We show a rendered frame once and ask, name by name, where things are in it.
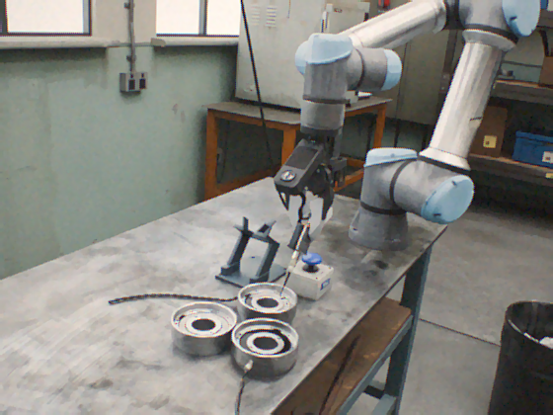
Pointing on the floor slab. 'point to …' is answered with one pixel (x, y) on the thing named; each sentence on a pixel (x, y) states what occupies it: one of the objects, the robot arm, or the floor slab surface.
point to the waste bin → (524, 362)
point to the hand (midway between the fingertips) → (303, 233)
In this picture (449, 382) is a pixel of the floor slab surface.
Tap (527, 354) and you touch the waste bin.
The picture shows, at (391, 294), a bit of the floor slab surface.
